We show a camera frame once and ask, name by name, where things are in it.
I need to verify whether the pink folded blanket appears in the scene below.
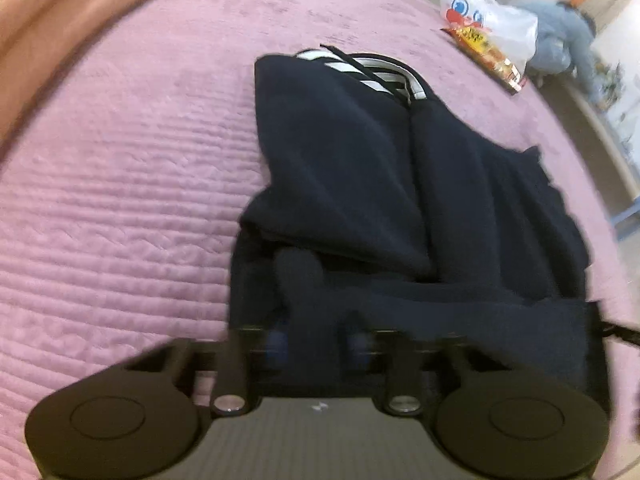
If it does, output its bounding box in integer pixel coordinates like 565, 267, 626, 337
0, 0, 171, 147

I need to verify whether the dark navy striped hoodie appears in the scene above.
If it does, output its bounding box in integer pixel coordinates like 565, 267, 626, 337
227, 49, 607, 403

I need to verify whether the white plastic bag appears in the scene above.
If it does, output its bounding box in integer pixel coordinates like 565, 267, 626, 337
439, 0, 540, 75

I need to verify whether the red yellow snack packet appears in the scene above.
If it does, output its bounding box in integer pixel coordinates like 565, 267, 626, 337
441, 25, 528, 96

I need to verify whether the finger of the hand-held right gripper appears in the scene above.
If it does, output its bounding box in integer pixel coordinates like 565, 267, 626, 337
600, 321, 640, 347

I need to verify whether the white desk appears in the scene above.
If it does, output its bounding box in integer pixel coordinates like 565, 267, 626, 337
570, 55, 640, 242

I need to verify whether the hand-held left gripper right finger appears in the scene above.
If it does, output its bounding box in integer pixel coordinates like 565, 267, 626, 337
344, 321, 482, 417

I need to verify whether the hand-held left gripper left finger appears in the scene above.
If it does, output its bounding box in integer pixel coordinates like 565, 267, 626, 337
125, 327, 291, 417

